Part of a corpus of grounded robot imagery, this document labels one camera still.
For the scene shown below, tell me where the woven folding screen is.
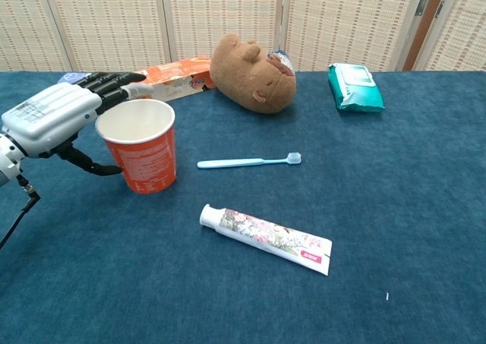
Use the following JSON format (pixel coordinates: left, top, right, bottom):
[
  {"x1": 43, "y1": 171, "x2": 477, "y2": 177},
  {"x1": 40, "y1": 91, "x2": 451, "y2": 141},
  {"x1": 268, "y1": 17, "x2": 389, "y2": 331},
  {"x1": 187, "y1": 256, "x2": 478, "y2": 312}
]
[
  {"x1": 415, "y1": 0, "x2": 486, "y2": 71},
  {"x1": 0, "y1": 0, "x2": 434, "y2": 72}
]

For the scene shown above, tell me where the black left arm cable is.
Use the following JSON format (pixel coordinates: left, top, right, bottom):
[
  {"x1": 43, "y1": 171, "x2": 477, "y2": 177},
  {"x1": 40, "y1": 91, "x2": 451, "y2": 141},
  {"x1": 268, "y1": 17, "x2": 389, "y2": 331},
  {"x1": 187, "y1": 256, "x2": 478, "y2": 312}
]
[{"x1": 0, "y1": 172, "x2": 41, "y2": 250}]

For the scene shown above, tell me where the floral white toothpaste tube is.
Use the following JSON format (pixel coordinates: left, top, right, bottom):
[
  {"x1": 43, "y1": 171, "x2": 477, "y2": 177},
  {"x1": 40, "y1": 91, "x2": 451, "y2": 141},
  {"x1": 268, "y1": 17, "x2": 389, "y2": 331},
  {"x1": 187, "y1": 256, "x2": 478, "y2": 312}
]
[{"x1": 199, "y1": 203, "x2": 333, "y2": 276}]

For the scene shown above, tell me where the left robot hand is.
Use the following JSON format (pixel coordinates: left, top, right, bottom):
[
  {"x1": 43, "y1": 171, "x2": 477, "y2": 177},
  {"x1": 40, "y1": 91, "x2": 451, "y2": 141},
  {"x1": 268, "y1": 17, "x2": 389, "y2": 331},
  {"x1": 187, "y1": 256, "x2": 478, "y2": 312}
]
[{"x1": 2, "y1": 72, "x2": 153, "y2": 177}]

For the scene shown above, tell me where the small blue white box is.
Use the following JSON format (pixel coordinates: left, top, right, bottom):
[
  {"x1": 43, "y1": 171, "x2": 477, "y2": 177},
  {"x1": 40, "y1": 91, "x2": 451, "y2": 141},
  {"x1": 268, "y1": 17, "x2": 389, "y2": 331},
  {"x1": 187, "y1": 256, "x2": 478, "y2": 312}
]
[{"x1": 57, "y1": 71, "x2": 83, "y2": 85}]

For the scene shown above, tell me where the light blue toothbrush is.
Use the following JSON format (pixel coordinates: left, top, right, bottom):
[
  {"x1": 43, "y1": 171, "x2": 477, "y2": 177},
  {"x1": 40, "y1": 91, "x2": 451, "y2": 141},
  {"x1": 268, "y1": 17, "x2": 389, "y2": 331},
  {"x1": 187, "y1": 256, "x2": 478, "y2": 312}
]
[{"x1": 196, "y1": 152, "x2": 303, "y2": 170}]

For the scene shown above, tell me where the blue table cloth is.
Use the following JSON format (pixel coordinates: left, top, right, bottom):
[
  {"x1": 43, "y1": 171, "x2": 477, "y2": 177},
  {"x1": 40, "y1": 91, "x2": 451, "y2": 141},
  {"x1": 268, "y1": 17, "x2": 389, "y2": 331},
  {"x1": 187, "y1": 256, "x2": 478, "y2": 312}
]
[{"x1": 0, "y1": 70, "x2": 486, "y2": 344}]

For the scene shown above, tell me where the brown wooden post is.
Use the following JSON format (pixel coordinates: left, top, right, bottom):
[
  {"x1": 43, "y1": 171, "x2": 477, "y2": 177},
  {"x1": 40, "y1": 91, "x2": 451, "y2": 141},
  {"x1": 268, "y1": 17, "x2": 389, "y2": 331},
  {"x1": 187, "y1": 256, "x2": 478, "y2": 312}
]
[{"x1": 402, "y1": 0, "x2": 451, "y2": 71}]

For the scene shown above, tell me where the orange paper noodle cup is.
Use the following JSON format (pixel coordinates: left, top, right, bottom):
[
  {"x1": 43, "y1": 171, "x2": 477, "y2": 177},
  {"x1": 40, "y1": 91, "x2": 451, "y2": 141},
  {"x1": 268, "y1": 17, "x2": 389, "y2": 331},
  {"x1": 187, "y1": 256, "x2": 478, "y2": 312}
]
[{"x1": 94, "y1": 99, "x2": 178, "y2": 195}]

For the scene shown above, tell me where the orange biscuit carton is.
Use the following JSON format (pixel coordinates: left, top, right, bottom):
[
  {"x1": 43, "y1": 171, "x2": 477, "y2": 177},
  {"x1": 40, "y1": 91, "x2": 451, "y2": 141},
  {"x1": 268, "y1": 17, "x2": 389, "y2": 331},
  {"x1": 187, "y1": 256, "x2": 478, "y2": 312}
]
[{"x1": 134, "y1": 56, "x2": 217, "y2": 103}]

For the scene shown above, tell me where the brown capybara plush toy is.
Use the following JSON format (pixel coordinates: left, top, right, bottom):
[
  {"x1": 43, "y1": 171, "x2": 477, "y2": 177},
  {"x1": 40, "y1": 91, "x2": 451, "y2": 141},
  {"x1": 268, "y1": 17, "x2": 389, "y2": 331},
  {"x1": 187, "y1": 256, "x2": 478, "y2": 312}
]
[{"x1": 209, "y1": 32, "x2": 298, "y2": 115}]

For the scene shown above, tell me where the green wet wipes pack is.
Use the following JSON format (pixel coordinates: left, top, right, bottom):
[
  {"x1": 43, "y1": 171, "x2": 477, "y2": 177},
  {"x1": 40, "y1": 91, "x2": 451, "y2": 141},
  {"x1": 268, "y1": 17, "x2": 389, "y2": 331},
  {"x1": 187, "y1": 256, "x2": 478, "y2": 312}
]
[{"x1": 327, "y1": 62, "x2": 386, "y2": 113}]

